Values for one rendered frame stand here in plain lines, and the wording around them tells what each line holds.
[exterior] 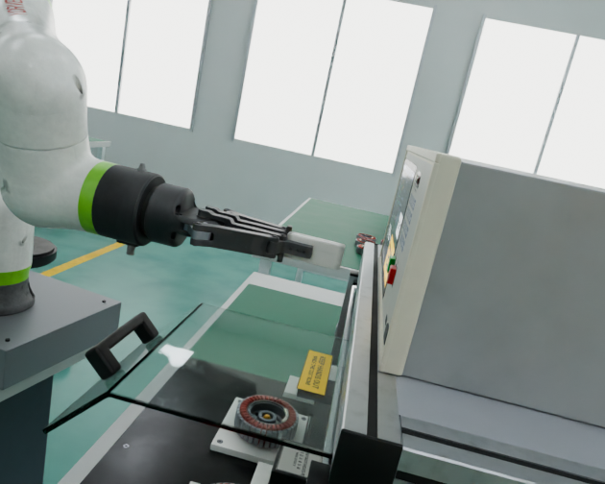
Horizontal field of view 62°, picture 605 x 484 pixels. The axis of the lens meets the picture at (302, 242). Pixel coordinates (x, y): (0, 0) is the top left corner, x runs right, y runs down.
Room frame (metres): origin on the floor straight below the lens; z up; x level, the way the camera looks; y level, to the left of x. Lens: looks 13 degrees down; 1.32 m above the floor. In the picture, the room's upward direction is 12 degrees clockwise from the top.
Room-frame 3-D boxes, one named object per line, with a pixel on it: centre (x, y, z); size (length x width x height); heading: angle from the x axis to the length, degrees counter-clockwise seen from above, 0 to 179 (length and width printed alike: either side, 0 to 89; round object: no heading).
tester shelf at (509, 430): (0.64, -0.31, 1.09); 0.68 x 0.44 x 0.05; 174
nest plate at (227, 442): (0.79, 0.00, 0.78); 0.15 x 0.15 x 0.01; 84
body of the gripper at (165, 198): (0.60, 0.14, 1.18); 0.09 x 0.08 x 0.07; 84
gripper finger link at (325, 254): (0.58, -0.02, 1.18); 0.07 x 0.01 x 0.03; 84
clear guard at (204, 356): (0.49, 0.02, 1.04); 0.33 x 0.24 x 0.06; 84
